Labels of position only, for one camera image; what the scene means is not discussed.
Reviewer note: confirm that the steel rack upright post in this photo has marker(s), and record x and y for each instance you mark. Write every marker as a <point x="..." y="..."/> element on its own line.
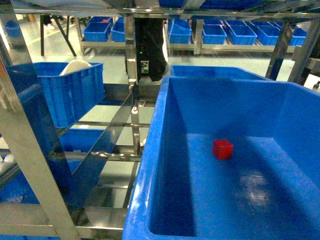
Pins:
<point x="31" y="136"/>

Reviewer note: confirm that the white plate in bin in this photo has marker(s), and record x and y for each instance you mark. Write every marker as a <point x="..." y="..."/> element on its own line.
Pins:
<point x="74" y="66"/>

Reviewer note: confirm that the large blue bin foreground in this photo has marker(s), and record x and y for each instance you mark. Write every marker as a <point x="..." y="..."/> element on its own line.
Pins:
<point x="268" y="190"/>

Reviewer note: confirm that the blue bin left shelf upper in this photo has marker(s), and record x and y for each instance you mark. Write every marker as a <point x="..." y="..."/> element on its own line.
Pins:
<point x="68" y="97"/>

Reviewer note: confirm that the blue bin behind foreground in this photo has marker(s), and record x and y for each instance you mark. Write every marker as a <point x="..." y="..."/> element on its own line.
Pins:
<point x="221" y="72"/>

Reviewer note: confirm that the red magnetic block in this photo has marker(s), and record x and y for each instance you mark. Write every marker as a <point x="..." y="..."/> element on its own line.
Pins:
<point x="222" y="149"/>

